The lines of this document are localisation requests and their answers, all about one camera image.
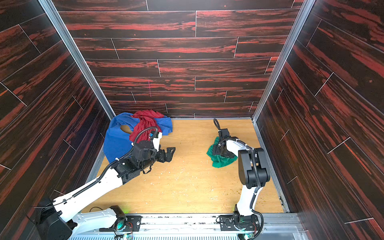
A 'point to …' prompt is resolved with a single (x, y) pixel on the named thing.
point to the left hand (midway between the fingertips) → (169, 147)
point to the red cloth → (146, 127)
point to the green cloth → (218, 161)
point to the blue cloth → (116, 141)
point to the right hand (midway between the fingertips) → (225, 152)
